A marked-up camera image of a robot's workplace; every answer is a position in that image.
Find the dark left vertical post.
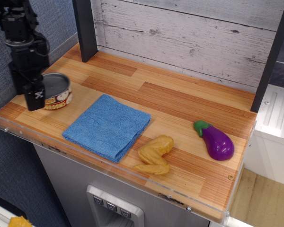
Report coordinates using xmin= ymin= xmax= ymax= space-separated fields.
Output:
xmin=72 ymin=0 xmax=98 ymax=62

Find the folded blue rag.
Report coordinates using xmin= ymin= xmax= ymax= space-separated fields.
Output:
xmin=62 ymin=95 xmax=151 ymax=163

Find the silver dispenser button panel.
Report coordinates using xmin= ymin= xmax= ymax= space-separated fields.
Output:
xmin=86 ymin=185 xmax=145 ymax=227

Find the dark vertical post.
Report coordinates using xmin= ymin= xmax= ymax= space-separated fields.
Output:
xmin=250 ymin=11 xmax=284 ymax=113
xmin=72 ymin=0 xmax=98 ymax=62

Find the sliced mushrooms tin can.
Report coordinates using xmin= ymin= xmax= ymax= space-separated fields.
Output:
xmin=43 ymin=72 xmax=73 ymax=110

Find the white ridged appliance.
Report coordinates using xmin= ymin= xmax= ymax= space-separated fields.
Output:
xmin=243 ymin=85 xmax=284 ymax=184

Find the dark right vertical post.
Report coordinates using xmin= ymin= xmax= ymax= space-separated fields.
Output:
xmin=250 ymin=11 xmax=284 ymax=113

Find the yellow plastic chicken wing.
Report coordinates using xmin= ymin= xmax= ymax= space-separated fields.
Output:
xmin=133 ymin=135 xmax=174 ymax=175

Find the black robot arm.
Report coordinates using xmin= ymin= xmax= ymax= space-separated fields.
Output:
xmin=0 ymin=0 xmax=50 ymax=111

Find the purple toy eggplant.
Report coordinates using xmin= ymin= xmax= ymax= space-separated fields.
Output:
xmin=194 ymin=120 xmax=235 ymax=161

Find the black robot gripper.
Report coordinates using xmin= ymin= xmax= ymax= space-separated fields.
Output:
xmin=9 ymin=42 xmax=49 ymax=111

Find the grey cabinet with dispenser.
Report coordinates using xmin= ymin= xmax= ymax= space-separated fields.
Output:
xmin=35 ymin=145 xmax=210 ymax=227

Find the yellow object bottom left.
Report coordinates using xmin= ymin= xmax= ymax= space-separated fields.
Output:
xmin=8 ymin=216 xmax=33 ymax=227

